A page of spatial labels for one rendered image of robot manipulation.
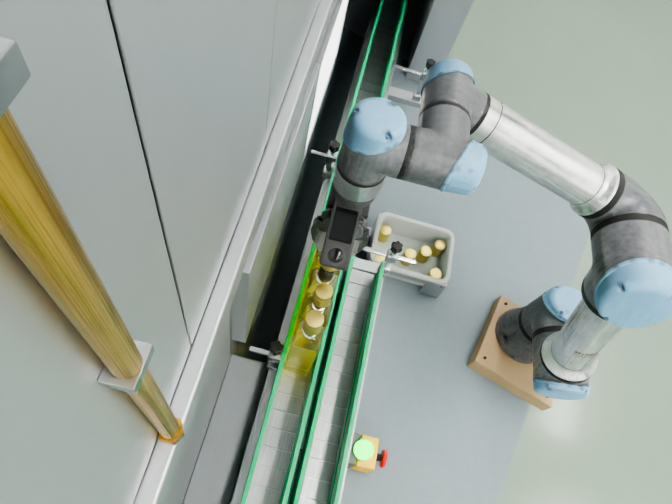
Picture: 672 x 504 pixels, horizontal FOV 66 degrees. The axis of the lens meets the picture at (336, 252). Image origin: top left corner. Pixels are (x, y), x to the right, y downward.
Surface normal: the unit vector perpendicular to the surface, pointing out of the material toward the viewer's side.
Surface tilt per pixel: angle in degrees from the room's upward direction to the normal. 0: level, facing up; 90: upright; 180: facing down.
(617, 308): 80
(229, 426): 0
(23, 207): 90
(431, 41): 90
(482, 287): 0
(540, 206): 0
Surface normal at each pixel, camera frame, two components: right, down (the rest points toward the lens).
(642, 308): -0.19, 0.75
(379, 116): 0.16, -0.45
